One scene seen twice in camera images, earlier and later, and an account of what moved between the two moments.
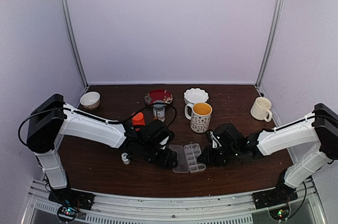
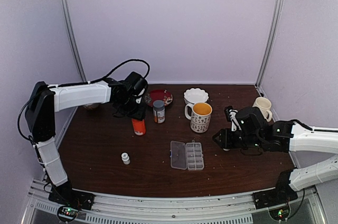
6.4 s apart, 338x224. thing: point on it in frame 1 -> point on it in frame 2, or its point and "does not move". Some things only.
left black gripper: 167,161 -> 139,115
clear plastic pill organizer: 187,158 does not move
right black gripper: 208,157 -> 226,141
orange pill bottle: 139,120 does not move
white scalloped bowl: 193,95 does not move
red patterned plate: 158,94 does not move
